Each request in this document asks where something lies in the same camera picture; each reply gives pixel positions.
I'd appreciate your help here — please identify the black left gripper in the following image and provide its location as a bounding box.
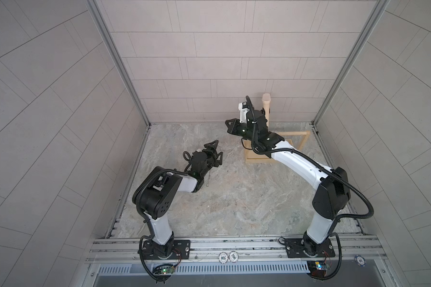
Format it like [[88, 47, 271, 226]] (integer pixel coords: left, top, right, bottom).
[[198, 141, 223, 180]]

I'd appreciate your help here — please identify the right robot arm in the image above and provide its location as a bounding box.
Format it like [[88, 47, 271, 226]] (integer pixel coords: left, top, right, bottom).
[[225, 111, 350, 257]]

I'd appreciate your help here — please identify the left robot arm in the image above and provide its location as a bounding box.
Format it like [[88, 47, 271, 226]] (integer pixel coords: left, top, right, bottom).
[[132, 140, 223, 258]]

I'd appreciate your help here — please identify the wooden jewelry display stand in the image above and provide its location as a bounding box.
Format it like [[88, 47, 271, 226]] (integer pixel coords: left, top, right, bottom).
[[244, 130, 311, 165]]

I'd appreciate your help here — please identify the beige microphone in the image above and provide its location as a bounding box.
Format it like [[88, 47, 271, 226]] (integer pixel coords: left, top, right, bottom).
[[262, 93, 271, 127]]

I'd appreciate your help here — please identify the left green circuit board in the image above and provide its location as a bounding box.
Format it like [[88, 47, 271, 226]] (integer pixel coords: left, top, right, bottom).
[[153, 264, 177, 276]]

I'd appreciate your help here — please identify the green circuit board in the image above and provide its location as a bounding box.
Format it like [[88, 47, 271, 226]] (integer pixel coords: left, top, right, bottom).
[[153, 264, 177, 276], [306, 261, 330, 278]]

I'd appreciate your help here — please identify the ventilation grille strip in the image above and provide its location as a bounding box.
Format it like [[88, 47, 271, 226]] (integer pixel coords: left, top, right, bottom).
[[98, 261, 310, 276]]

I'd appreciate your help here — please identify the right green circuit board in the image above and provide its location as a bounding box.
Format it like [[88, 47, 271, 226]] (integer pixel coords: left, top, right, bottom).
[[306, 261, 330, 278]]

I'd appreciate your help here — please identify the blue poker chip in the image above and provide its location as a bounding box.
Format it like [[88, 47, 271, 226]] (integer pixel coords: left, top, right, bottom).
[[354, 255, 366, 267]]

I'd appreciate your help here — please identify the aluminium corner profile right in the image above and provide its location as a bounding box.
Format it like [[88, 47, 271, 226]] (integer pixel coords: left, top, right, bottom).
[[311, 0, 390, 129]]

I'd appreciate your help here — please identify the aluminium corner profile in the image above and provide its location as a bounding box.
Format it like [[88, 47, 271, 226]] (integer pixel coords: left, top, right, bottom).
[[311, 0, 390, 129], [86, 0, 151, 129]]

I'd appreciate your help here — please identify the aluminium corner profile left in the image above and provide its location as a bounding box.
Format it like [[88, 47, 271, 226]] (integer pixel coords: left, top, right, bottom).
[[86, 0, 151, 129]]

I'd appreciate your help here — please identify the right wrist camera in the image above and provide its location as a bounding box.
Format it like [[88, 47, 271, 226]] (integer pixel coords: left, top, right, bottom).
[[238, 102, 250, 123]]

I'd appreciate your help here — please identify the left poker chip on rail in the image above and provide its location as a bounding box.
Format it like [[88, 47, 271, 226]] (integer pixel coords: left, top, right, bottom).
[[218, 252, 229, 264]]

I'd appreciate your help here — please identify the poker chip on rail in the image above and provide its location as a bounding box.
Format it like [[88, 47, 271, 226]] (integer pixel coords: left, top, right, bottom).
[[218, 252, 229, 264], [229, 251, 239, 263]]

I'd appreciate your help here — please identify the right poker chip on rail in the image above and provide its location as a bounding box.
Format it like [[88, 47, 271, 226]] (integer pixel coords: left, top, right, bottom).
[[229, 251, 239, 263]]

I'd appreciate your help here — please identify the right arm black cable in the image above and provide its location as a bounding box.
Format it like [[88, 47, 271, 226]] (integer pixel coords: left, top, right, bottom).
[[245, 95, 375, 281]]

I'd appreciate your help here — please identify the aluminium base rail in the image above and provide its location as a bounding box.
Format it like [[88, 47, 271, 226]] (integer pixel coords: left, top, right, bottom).
[[85, 234, 387, 264]]

